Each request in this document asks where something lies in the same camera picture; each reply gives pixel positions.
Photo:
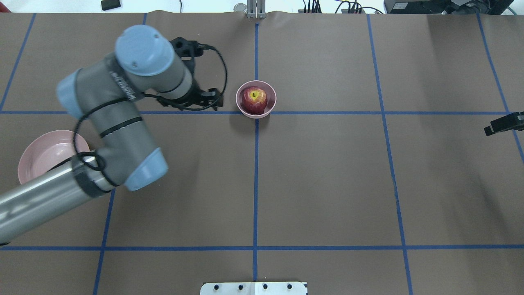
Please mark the pink plate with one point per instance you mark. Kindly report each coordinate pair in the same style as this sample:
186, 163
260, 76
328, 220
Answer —
44, 153

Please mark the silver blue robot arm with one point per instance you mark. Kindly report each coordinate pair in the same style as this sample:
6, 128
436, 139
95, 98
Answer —
111, 142

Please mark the pink bowl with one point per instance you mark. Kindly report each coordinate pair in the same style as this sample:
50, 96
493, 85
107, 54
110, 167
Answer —
271, 94

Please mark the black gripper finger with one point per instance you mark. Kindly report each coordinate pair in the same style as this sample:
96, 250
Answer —
512, 121

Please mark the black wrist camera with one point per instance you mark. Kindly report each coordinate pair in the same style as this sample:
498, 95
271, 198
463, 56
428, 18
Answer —
187, 50

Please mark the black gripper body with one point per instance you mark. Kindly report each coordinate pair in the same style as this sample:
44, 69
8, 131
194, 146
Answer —
195, 96

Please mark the small black square device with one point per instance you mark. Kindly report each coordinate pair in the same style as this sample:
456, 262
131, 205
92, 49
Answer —
107, 5

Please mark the aluminium frame post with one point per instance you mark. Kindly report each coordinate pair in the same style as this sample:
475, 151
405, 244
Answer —
256, 9

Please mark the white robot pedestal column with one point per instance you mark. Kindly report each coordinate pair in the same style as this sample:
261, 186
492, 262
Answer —
255, 288

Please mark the red apple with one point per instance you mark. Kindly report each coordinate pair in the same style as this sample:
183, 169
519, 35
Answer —
254, 100

